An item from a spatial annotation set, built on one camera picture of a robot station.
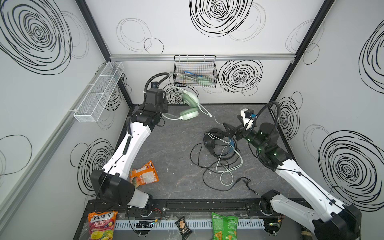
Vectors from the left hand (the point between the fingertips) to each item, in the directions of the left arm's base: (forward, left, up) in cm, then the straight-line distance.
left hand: (160, 100), depth 76 cm
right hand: (-10, -35, -2) cm, 37 cm away
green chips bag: (-50, -33, -29) cm, 67 cm away
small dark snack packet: (-50, -13, -31) cm, 60 cm away
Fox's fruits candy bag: (-52, +23, -29) cm, 63 cm away
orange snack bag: (-29, +9, -29) cm, 42 cm away
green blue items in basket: (+17, -15, +1) cm, 23 cm away
